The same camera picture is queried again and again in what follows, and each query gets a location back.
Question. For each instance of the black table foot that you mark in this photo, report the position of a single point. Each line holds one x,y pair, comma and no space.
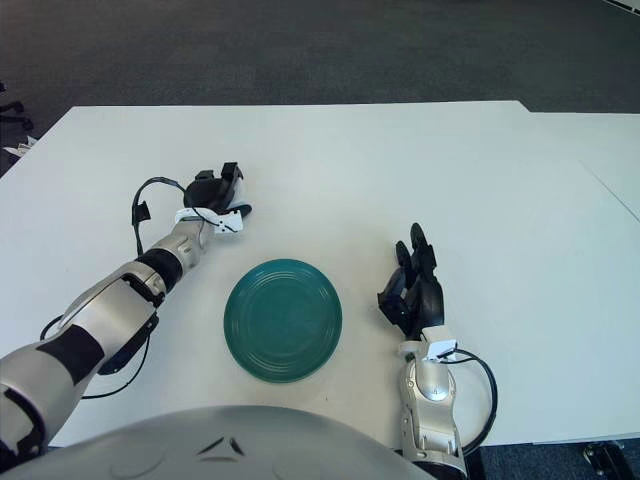
612,460

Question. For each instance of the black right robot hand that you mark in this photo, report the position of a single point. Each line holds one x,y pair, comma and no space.
427,305

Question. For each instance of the green ribbed plate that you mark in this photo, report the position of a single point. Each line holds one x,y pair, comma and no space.
283,320

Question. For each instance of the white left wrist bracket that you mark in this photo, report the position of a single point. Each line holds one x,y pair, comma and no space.
231,224

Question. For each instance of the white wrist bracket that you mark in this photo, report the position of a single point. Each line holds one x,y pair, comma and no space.
442,346
231,224

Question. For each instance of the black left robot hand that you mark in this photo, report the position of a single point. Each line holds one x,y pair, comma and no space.
205,192

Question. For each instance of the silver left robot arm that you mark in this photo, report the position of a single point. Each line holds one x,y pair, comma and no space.
100,320

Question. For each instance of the white paper scraps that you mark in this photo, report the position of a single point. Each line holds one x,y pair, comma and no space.
21,146

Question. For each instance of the grey robot torso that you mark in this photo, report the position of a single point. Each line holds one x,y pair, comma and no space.
240,450

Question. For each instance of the black office chair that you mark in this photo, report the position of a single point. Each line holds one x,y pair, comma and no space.
12,112

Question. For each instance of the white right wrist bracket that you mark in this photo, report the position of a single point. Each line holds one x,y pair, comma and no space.
442,346

